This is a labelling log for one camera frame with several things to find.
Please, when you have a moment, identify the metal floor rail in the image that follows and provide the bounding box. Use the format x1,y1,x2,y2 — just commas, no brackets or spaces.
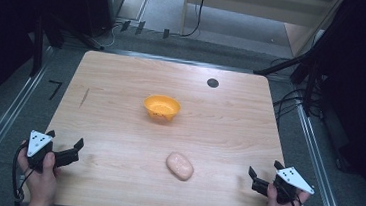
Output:
285,102,359,206
0,42,55,203
105,47,257,75

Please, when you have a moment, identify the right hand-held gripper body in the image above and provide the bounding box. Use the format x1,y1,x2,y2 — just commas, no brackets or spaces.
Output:
269,164,318,206

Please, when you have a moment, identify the bundle of black floor cables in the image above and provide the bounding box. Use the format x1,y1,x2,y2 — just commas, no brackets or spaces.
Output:
263,55,329,133

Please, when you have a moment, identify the black round table grommet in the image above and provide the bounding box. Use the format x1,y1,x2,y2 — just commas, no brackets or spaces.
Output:
205,77,220,89

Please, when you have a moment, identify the black hanging cable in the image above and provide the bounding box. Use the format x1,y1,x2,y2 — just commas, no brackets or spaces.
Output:
178,0,208,41

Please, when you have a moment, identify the white floor cable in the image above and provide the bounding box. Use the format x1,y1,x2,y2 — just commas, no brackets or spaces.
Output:
96,19,126,51

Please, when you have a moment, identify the light wooden furniture frame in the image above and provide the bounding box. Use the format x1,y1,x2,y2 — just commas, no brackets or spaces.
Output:
178,0,345,62

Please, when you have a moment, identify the black metal stand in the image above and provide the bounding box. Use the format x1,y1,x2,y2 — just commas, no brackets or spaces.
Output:
28,9,107,84
250,38,326,118

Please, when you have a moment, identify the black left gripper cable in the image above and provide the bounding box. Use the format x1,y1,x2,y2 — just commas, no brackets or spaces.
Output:
8,141,37,206

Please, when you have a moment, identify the dark cabinet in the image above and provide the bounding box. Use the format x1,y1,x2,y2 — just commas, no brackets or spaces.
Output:
75,0,128,41

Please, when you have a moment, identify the orange plastic bowl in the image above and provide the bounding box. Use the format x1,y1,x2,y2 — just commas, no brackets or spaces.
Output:
141,93,183,124

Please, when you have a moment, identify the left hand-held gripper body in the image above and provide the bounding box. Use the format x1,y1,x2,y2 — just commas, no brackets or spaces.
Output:
24,129,58,175

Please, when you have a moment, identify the person's left hand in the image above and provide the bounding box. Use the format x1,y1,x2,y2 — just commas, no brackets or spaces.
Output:
12,139,64,206

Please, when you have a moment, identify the pink oval soap bar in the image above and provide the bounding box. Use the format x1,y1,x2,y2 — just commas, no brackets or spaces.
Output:
163,151,197,183

